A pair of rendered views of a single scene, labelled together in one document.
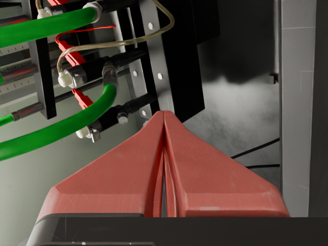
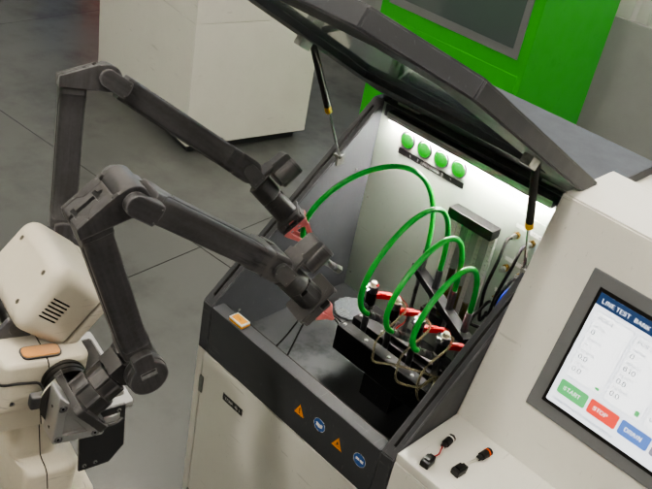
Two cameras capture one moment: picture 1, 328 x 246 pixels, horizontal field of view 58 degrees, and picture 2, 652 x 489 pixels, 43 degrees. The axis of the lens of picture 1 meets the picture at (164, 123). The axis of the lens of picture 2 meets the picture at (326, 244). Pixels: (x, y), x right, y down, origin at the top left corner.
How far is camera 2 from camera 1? 170 cm
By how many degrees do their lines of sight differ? 8
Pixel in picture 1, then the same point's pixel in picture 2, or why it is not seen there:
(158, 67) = (370, 342)
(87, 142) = (389, 261)
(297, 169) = (271, 350)
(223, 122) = (314, 351)
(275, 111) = not seen: hidden behind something
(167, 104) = (351, 330)
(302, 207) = (252, 338)
